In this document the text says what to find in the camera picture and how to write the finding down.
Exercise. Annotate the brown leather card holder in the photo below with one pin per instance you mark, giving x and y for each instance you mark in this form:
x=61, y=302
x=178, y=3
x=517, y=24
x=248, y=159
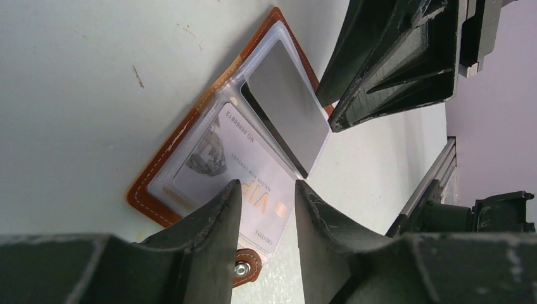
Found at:
x=152, y=192

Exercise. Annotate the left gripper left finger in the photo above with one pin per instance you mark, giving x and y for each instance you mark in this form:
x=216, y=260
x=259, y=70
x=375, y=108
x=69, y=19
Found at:
x=191, y=261

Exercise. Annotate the aluminium frame rail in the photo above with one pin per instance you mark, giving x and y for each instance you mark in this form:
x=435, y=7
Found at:
x=428, y=190

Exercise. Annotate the white VIP card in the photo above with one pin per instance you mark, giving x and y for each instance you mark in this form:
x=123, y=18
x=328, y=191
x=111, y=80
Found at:
x=231, y=149

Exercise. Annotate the grey credit card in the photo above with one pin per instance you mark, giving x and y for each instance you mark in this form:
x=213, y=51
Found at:
x=282, y=96

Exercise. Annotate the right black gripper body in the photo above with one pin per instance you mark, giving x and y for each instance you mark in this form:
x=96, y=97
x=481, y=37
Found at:
x=478, y=34

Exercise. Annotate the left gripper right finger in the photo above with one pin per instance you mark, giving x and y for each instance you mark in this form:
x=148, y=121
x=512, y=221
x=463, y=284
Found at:
x=344, y=262

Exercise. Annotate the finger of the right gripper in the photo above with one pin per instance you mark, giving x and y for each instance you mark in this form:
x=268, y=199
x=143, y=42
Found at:
x=362, y=27
x=414, y=64

